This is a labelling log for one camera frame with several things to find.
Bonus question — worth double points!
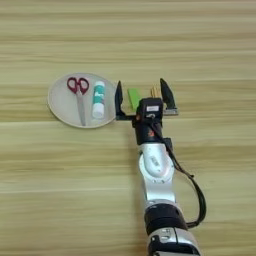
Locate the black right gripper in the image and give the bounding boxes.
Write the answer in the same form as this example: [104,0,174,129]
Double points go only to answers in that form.
[114,78,179,146]

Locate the green rectangular block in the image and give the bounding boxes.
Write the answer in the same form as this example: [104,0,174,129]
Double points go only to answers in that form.
[127,88,142,113]

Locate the amber handled screwdriver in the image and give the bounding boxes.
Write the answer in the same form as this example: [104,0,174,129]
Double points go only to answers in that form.
[150,84,162,98]

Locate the beige round plate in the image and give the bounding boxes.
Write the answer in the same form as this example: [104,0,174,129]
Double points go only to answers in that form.
[47,72,118,129]

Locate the white teal glue stick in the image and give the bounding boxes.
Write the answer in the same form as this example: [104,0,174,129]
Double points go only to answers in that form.
[91,80,106,120]

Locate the red handled scissors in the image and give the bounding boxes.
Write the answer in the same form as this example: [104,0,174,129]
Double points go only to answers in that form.
[66,76,90,127]

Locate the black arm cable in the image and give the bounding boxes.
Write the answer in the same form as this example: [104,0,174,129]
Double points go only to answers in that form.
[151,121,207,229]

